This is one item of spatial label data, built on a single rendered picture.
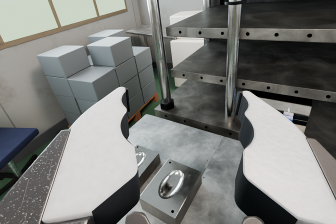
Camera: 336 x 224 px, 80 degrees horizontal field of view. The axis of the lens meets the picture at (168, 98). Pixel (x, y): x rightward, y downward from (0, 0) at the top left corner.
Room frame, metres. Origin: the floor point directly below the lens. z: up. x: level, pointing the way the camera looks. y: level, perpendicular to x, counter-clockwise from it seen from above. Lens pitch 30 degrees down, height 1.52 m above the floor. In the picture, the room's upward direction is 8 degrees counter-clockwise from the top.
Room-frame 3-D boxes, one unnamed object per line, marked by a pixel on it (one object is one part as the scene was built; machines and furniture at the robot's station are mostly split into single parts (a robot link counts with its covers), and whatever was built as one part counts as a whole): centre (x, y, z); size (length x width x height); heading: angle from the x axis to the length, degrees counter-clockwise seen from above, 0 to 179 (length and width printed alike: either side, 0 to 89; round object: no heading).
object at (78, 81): (2.31, 0.70, 0.51); 1.05 x 0.68 x 1.02; 149
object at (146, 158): (0.62, 0.17, 0.83); 0.17 x 0.13 x 0.06; 144
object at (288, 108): (0.99, -0.66, 0.87); 0.50 x 0.27 x 0.17; 144
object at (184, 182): (0.48, 0.03, 0.83); 0.20 x 0.15 x 0.07; 144
